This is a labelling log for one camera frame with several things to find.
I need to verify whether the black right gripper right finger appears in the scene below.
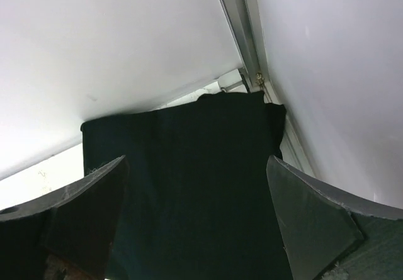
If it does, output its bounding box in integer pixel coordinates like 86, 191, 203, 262
266, 155, 402, 279

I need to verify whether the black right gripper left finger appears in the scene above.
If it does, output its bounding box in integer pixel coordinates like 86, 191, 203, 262
1, 156, 128, 279

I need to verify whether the black t shirt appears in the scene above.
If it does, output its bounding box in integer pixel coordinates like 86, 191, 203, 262
81, 92, 292, 279

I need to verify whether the right aluminium frame post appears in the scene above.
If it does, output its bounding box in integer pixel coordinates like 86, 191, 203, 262
220, 0, 281, 104

